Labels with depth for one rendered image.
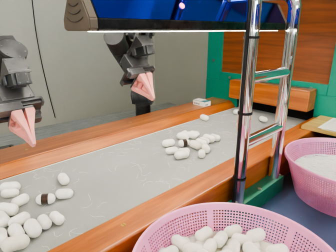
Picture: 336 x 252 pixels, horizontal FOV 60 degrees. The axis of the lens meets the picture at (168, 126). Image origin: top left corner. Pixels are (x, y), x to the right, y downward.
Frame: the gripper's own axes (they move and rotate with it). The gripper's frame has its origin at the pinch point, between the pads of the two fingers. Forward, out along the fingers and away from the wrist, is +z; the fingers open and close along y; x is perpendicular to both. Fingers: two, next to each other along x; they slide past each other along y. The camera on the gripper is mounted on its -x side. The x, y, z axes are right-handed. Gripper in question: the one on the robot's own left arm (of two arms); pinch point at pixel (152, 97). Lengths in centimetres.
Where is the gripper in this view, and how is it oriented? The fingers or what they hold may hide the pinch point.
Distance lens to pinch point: 85.1
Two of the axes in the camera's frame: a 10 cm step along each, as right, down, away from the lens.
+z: 5.3, 7.9, -3.1
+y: 7.2, -2.2, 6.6
